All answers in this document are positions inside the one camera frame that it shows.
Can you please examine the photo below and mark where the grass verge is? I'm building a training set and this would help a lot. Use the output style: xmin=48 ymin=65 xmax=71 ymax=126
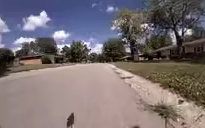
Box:
xmin=0 ymin=62 xmax=76 ymax=81

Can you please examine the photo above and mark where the grass lawn with leaves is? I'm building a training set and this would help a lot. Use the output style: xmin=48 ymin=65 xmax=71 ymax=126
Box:
xmin=112 ymin=60 xmax=205 ymax=112

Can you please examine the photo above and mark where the grey asphalt road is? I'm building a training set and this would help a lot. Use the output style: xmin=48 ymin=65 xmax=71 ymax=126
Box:
xmin=0 ymin=62 xmax=168 ymax=128

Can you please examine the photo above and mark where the dark bush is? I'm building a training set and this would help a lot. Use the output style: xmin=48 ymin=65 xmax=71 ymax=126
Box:
xmin=0 ymin=47 xmax=16 ymax=76

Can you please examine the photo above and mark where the round dark green tree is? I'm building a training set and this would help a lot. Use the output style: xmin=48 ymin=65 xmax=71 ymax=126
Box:
xmin=101 ymin=38 xmax=127 ymax=63

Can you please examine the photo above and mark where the low house with dark roof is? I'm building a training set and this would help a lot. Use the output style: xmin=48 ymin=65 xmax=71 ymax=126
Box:
xmin=17 ymin=53 xmax=68 ymax=66

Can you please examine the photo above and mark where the grass tuft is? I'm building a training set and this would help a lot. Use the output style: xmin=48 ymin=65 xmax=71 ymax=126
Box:
xmin=145 ymin=101 xmax=184 ymax=124

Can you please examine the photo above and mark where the pale concrete kerb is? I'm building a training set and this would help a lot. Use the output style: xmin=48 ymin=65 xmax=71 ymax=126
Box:
xmin=106 ymin=62 xmax=205 ymax=128

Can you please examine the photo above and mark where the large dark tree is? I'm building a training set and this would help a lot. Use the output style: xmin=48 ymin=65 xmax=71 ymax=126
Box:
xmin=145 ymin=0 xmax=205 ymax=58

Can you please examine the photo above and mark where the pale leafy tree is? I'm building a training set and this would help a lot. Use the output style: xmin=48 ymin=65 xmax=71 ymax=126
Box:
xmin=110 ymin=8 xmax=152 ymax=62

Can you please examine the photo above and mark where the broad dark tree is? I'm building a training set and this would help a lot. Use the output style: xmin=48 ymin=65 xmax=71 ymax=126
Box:
xmin=15 ymin=36 xmax=60 ymax=58

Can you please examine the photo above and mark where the low brick house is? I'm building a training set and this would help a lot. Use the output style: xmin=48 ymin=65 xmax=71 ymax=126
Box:
xmin=152 ymin=36 xmax=205 ymax=61

